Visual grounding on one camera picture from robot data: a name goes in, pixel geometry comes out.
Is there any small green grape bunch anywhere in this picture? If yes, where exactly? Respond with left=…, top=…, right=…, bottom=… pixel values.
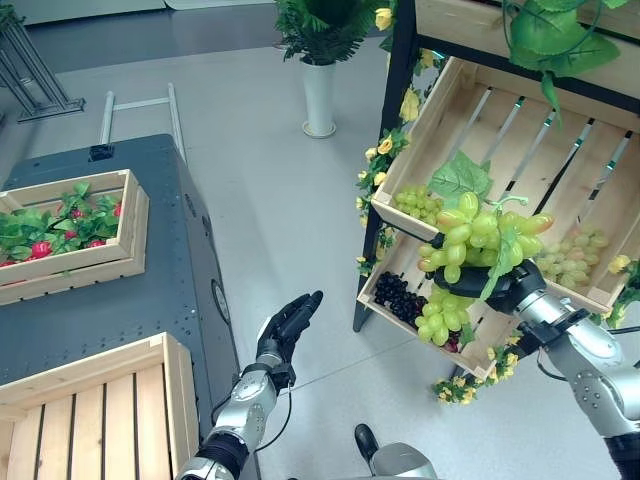
left=393, top=184, right=445, bottom=227

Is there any pale yellow grape bunch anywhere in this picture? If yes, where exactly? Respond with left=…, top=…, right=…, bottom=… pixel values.
left=535, top=223, right=611, bottom=289

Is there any dark grey equipment case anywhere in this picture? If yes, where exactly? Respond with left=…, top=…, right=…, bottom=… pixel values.
left=0, top=133, right=242, bottom=480

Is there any green ivy leaf vine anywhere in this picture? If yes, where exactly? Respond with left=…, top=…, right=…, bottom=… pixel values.
left=502, top=0, right=622, bottom=129

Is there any yellow flower garland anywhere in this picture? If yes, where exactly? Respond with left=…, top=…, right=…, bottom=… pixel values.
left=588, top=253, right=640, bottom=330
left=430, top=333, right=522, bottom=407
left=353, top=47, right=444, bottom=279

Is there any grey metal stand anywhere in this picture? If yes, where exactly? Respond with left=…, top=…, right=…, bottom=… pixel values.
left=0, top=7, right=87, bottom=125

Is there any tilted wooden slatted crate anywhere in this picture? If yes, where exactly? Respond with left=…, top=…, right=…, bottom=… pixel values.
left=356, top=234, right=527, bottom=382
left=370, top=55, right=640, bottom=316

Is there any dark purple grape bunch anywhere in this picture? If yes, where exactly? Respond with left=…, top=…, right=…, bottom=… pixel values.
left=373, top=270, right=429, bottom=330

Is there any silver metal cart handle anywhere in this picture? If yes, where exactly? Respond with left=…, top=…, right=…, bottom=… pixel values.
left=98, top=82, right=188, bottom=164

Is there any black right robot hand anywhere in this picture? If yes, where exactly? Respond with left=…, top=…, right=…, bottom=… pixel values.
left=418, top=232, right=547, bottom=315

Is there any green fern plant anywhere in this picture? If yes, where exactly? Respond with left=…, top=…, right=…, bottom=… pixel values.
left=272, top=0, right=397, bottom=67

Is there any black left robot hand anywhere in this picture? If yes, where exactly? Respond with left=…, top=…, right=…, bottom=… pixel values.
left=256, top=289, right=325, bottom=360

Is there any silver robot leg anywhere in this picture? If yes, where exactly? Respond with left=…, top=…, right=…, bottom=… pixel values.
left=353, top=423, right=442, bottom=480

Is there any empty wooden slatted crate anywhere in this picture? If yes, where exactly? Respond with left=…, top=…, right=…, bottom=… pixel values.
left=0, top=332, right=202, bottom=480

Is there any wooden crate with strawberries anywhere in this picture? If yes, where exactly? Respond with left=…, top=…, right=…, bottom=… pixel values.
left=0, top=168, right=151, bottom=307

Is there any white tall vase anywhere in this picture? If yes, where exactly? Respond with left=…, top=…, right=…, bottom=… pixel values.
left=300, top=59, right=338, bottom=139

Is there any wooden shelf crate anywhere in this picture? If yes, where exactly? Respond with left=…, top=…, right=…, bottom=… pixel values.
left=414, top=0, right=640, bottom=97

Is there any large green grape bunch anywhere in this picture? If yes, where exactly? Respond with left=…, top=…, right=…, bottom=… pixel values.
left=415, top=149, right=556, bottom=347

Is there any artificial strawberry plant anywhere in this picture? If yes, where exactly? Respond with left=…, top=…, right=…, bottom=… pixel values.
left=0, top=181, right=124, bottom=268

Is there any black metal shelf frame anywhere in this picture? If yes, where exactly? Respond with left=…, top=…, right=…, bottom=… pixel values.
left=352, top=0, right=420, bottom=334

